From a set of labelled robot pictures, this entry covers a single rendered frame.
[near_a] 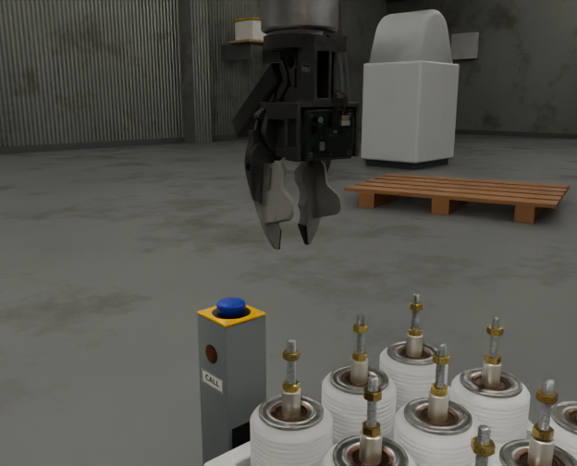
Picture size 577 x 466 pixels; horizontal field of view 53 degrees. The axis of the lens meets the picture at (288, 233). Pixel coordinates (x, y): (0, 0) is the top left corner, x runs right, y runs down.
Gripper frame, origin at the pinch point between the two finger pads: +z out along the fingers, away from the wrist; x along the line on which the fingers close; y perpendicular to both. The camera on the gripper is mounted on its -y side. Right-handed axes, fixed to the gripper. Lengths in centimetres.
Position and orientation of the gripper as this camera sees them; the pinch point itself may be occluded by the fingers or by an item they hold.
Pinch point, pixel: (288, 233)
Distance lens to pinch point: 62.0
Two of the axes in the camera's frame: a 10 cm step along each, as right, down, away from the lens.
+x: 8.4, -1.2, 5.2
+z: 0.0, 9.7, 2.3
